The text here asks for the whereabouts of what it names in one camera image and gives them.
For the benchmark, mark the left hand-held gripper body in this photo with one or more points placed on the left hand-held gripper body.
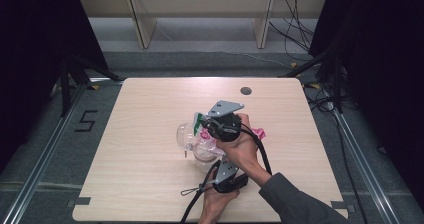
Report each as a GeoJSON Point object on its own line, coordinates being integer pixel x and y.
{"type": "Point", "coordinates": [228, 175]}

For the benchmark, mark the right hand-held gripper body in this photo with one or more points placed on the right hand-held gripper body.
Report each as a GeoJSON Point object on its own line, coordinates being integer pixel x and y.
{"type": "Point", "coordinates": [226, 127]}

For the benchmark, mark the red and white plastic bag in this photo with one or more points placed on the red and white plastic bag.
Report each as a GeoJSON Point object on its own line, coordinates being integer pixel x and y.
{"type": "Point", "coordinates": [258, 133]}

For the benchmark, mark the clear jar with beige lid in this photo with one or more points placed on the clear jar with beige lid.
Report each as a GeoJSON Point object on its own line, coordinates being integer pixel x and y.
{"type": "Point", "coordinates": [203, 154]}

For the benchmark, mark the person's right hand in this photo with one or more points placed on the person's right hand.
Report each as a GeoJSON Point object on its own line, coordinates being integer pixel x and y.
{"type": "Point", "coordinates": [241, 150]}

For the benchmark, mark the person's left hand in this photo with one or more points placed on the person's left hand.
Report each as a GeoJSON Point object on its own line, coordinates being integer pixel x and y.
{"type": "Point", "coordinates": [216, 207]}

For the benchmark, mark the round table grommet hole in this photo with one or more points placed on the round table grommet hole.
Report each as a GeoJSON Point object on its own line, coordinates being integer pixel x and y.
{"type": "Point", "coordinates": [246, 90]}

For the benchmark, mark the black stand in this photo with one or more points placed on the black stand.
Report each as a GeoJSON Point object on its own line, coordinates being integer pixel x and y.
{"type": "Point", "coordinates": [338, 84]}
{"type": "Point", "coordinates": [65, 90]}

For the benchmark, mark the light wooden shelf unit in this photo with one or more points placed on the light wooden shelf unit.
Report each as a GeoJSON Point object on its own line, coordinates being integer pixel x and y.
{"type": "Point", "coordinates": [200, 4]}

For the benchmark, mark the black curtain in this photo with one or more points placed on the black curtain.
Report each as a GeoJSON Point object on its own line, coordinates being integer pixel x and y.
{"type": "Point", "coordinates": [383, 67]}
{"type": "Point", "coordinates": [33, 50]}

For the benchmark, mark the black table bracket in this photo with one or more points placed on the black table bracket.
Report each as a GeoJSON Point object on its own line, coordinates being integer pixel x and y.
{"type": "Point", "coordinates": [338, 204]}
{"type": "Point", "coordinates": [81, 201]}

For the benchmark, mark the metal floor rail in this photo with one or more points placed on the metal floor rail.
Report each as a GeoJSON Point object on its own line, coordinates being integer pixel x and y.
{"type": "Point", "coordinates": [366, 174]}
{"type": "Point", "coordinates": [40, 170]}

